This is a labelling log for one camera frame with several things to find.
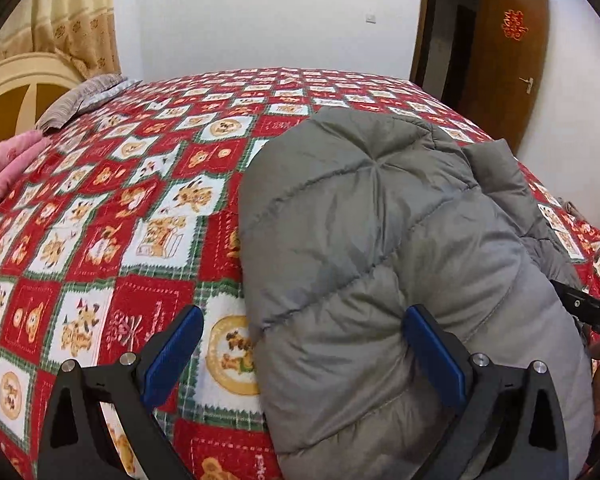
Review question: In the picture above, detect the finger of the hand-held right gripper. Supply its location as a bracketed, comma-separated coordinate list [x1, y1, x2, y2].
[550, 280, 600, 330]

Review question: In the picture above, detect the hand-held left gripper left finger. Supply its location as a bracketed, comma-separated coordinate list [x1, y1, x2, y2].
[37, 304, 205, 480]

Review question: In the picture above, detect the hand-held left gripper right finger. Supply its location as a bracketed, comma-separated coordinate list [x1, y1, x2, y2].
[402, 304, 570, 480]

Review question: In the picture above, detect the grey down jacket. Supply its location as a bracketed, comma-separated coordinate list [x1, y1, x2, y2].
[237, 105, 598, 480]

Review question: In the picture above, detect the red bear-print bed blanket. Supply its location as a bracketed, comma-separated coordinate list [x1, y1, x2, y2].
[0, 65, 600, 480]

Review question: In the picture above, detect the brown wooden door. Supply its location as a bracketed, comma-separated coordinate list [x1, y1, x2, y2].
[467, 0, 551, 153]

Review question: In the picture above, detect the pink quilt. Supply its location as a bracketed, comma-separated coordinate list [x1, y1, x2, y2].
[0, 130, 48, 231]

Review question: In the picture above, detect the striped pillow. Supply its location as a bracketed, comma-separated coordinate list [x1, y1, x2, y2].
[34, 73, 143, 133]

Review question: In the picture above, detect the red paper door decoration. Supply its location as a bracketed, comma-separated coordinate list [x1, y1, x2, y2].
[501, 9, 526, 41]

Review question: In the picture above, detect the cream and gold headboard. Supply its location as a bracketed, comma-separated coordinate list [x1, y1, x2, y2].
[0, 52, 86, 153]

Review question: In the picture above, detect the beige patterned curtain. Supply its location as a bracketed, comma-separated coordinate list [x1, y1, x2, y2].
[0, 0, 122, 80]

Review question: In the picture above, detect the dark wooden door frame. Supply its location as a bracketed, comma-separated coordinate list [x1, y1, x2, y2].
[409, 0, 496, 106]

